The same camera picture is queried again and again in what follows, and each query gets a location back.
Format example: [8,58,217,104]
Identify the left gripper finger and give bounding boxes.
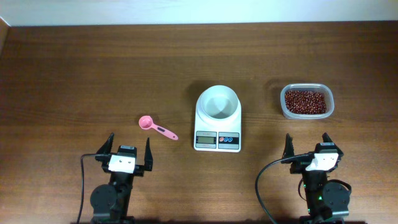
[95,133,114,162]
[144,138,154,171]

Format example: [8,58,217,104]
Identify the pink measuring scoop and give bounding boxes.
[139,115,178,141]

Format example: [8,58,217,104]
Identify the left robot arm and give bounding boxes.
[90,133,153,223]

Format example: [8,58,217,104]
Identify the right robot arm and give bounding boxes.
[282,133,352,224]

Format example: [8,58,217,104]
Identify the white digital kitchen scale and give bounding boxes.
[193,93,243,153]

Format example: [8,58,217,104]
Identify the red adzuki beans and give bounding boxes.
[284,90,326,114]

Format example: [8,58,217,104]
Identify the clear plastic bean container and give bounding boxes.
[280,83,335,119]

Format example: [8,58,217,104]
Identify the white round bowl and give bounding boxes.
[197,85,241,120]

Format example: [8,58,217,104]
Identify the right black cable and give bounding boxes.
[254,152,312,224]

